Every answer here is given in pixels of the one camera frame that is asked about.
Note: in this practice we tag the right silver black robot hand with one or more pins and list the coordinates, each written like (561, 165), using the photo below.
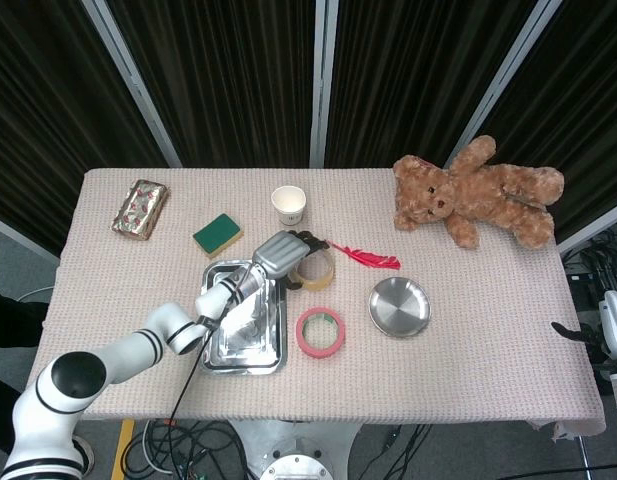
(615, 325)

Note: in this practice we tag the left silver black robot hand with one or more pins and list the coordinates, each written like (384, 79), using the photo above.
(278, 255)

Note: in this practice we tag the yellow transparent tape roll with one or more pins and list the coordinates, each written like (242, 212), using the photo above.
(324, 280)

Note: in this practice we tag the red tape roll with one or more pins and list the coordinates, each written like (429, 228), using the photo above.
(303, 340)

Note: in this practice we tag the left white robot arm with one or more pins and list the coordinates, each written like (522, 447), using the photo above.
(133, 350)

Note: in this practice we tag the white paper cup blue logo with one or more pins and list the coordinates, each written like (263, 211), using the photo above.
(289, 215)

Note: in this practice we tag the green yellow sponge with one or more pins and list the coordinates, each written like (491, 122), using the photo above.
(215, 235)

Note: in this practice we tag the red feather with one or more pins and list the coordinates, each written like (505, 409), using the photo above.
(373, 259)

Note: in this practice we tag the rectangular steel tray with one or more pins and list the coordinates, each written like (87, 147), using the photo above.
(258, 350)

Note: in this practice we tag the round steel plate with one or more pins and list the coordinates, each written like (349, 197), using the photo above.
(398, 307)

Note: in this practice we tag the beige waffle tablecloth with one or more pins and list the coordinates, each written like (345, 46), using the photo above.
(138, 280)

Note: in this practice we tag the gold wrapped package red prints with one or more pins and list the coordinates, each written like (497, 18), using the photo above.
(138, 210)

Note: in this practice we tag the brown teddy bear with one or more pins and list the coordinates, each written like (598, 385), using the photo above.
(488, 200)

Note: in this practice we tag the black curtain panel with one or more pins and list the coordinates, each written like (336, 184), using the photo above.
(228, 75)
(38, 125)
(588, 100)
(413, 75)

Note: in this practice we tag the grey partition rail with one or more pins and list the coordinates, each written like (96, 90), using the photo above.
(593, 235)
(23, 235)

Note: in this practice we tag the grey partition post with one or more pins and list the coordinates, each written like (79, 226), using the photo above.
(323, 85)
(138, 95)
(508, 65)

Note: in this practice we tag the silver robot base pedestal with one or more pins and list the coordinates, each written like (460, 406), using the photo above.
(298, 450)

